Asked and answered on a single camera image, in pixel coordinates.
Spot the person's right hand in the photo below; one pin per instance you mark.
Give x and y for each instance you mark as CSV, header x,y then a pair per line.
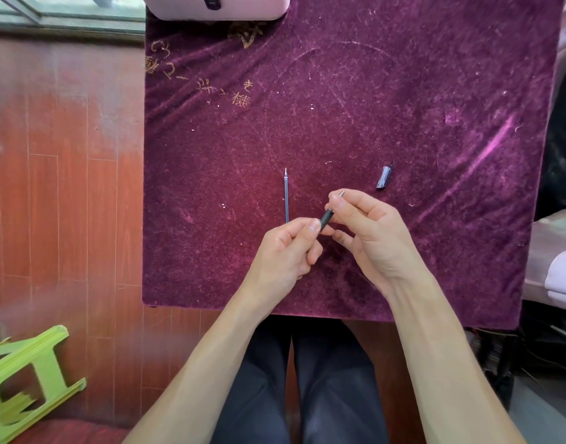
x,y
380,245

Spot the person's left hand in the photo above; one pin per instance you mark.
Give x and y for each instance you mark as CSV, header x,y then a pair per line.
x,y
278,258

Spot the black grip pen body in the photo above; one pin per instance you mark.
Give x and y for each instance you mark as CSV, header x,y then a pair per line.
x,y
327,218

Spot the thin pen refill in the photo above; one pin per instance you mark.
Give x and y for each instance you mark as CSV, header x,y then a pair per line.
x,y
286,198

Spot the dark clear pen cap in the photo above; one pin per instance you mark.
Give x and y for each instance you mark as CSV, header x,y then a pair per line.
x,y
384,177

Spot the person's left forearm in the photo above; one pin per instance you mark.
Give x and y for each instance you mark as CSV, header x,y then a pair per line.
x,y
195,388

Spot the person's right forearm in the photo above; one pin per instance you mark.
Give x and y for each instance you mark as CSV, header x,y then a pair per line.
x,y
449,374

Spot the purple velvet tablecloth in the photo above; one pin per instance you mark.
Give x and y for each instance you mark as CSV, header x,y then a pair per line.
x,y
357,110

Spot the dark navy trousers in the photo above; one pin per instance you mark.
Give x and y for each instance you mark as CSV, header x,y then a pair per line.
x,y
334,393

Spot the black bag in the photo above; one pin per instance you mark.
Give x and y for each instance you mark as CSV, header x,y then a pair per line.
x,y
560,157

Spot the pale pink case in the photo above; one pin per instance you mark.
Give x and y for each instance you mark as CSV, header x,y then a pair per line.
x,y
246,6

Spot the green plastic stool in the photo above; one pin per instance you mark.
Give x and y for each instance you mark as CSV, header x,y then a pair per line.
x,y
47,369

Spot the grey window frame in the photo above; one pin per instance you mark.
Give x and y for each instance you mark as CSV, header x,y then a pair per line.
x,y
65,20

